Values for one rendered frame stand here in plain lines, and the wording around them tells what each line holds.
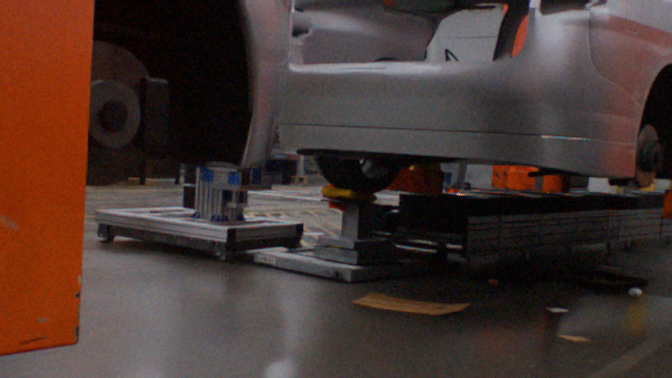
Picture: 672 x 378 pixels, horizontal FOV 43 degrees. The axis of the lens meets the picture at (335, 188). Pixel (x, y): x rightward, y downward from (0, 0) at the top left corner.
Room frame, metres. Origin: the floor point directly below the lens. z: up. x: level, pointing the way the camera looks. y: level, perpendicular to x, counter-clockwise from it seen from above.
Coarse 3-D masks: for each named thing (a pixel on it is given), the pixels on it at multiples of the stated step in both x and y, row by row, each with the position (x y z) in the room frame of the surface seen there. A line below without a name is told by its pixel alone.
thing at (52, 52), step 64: (0, 0) 1.05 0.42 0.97; (64, 0) 1.12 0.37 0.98; (0, 64) 1.05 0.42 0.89; (64, 64) 1.12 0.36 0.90; (0, 128) 1.06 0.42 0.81; (64, 128) 1.12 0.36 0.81; (0, 192) 1.06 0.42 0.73; (64, 192) 1.13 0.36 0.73; (0, 256) 1.06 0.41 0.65; (64, 256) 1.13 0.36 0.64; (0, 320) 1.06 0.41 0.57; (64, 320) 1.13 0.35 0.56
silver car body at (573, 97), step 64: (320, 0) 4.84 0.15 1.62; (384, 0) 5.36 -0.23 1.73; (448, 0) 5.81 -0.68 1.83; (512, 0) 6.22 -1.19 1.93; (576, 0) 3.69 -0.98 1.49; (640, 0) 3.85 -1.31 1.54; (320, 64) 4.28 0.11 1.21; (384, 64) 4.01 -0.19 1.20; (448, 64) 3.78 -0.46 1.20; (512, 64) 3.59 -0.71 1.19; (576, 64) 3.53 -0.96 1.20; (640, 64) 3.89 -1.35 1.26; (320, 128) 4.34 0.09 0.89; (384, 128) 4.05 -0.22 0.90; (448, 128) 3.81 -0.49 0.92; (512, 128) 3.63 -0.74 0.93; (576, 128) 3.55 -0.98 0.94; (640, 128) 4.23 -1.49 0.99
